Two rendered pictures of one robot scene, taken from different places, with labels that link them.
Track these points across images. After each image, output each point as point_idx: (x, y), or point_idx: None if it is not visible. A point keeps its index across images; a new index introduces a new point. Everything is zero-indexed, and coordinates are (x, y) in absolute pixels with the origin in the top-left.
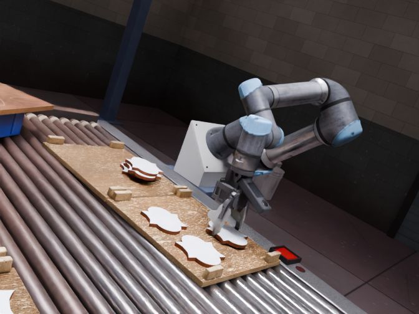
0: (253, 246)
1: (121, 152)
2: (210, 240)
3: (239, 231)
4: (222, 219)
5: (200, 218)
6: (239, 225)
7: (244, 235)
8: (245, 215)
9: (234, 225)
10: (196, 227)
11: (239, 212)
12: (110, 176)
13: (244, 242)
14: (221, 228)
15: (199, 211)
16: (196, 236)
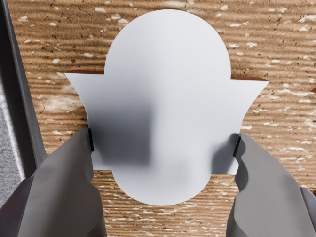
0: (65, 18)
1: None
2: (266, 117)
3: (47, 135)
4: (295, 187)
5: (161, 219)
6: (85, 141)
7: (88, 83)
8: (28, 189)
9: (12, 174)
10: (229, 191)
11: (103, 224)
12: None
13: (149, 28)
14: (173, 155)
15: None
16: (295, 152)
